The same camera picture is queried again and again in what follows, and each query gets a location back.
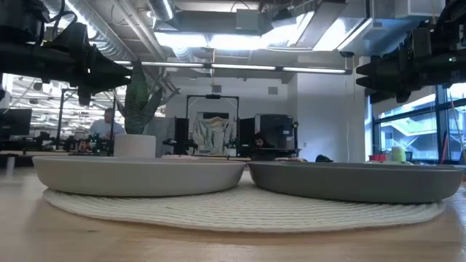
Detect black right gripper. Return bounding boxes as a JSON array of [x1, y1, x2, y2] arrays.
[[355, 27, 434, 104]]

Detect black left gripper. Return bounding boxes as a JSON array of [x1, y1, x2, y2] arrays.
[[45, 22, 132, 106]]

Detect green snake plant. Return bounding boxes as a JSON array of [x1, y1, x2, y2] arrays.
[[115, 58, 164, 135]]

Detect person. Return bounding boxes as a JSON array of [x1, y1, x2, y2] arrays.
[[253, 131, 276, 150], [89, 107, 127, 141]]

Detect background black robot arms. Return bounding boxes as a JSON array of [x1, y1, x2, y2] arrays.
[[61, 132, 114, 154]]

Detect white plant pot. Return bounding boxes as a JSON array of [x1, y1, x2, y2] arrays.
[[113, 133, 157, 159]]

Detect pale green cup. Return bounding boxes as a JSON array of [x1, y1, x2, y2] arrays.
[[391, 146, 407, 163]]

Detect light grey round plate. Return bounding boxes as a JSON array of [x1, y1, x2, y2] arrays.
[[31, 155, 248, 198]]

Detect black computer monitor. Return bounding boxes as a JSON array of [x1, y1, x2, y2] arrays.
[[0, 108, 33, 138]]

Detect dark grey round plate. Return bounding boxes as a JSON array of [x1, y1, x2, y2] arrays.
[[247, 161, 466, 205]]

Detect pale draped cloth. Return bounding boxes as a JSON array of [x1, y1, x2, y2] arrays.
[[191, 116, 234, 156]]

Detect grey equipment cabinet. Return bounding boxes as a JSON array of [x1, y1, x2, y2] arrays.
[[254, 113, 296, 151]]

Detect long linear ceiling light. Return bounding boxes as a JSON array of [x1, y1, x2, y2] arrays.
[[114, 60, 347, 75]]

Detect white round woven placemat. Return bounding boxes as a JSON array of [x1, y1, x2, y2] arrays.
[[42, 170, 447, 234]]

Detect silver ceiling duct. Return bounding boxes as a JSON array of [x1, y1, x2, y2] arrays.
[[147, 0, 175, 22]]

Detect black camera stand frame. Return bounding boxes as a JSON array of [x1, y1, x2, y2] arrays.
[[186, 94, 240, 121]]

